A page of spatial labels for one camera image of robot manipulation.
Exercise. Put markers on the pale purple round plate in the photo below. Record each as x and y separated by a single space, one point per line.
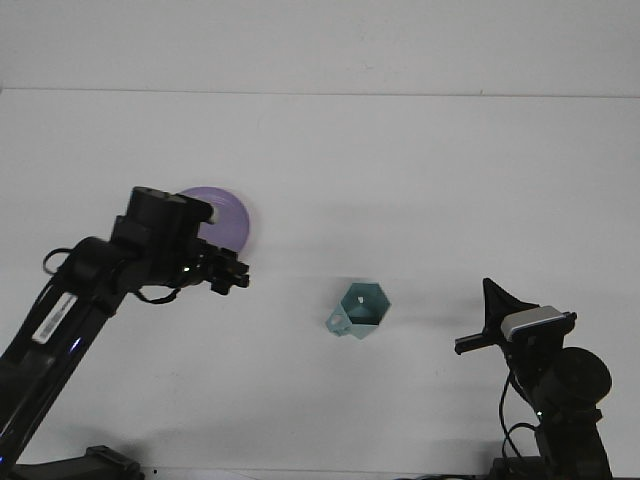
230 225

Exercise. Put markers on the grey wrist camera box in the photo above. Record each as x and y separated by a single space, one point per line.
532 320
215 214

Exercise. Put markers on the pale blue hexagonal cup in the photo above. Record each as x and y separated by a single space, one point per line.
372 330

